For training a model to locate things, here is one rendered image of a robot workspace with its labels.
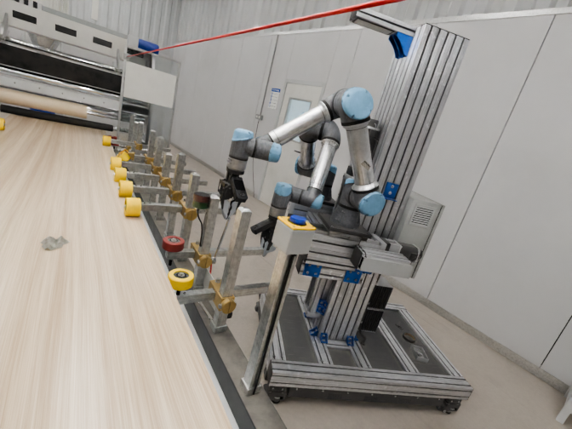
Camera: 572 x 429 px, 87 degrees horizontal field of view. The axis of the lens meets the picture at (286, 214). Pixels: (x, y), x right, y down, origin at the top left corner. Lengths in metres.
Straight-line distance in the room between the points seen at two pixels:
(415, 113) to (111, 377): 1.60
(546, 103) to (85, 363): 3.38
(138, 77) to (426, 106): 2.75
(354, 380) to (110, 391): 1.43
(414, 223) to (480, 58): 2.22
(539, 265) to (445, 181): 1.06
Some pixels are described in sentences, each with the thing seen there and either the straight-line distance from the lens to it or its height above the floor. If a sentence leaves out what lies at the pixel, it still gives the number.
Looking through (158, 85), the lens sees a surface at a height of 1.47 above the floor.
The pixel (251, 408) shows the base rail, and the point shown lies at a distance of 0.96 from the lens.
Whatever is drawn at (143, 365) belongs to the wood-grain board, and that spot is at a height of 0.90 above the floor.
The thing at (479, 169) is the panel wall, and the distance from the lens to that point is 3.39.
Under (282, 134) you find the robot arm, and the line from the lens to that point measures 1.30.
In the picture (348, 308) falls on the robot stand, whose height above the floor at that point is 0.47.
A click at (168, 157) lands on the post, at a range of 1.85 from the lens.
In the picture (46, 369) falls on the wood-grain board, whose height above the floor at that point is 0.90.
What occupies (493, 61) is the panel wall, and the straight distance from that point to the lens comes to 3.63.
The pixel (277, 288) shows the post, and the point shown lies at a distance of 0.77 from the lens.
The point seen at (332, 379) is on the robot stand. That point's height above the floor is 0.22.
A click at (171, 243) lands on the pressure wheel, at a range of 1.21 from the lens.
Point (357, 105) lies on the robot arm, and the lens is 1.23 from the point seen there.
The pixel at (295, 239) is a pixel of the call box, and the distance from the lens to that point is 0.69.
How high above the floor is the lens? 1.43
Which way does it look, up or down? 16 degrees down
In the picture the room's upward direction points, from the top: 15 degrees clockwise
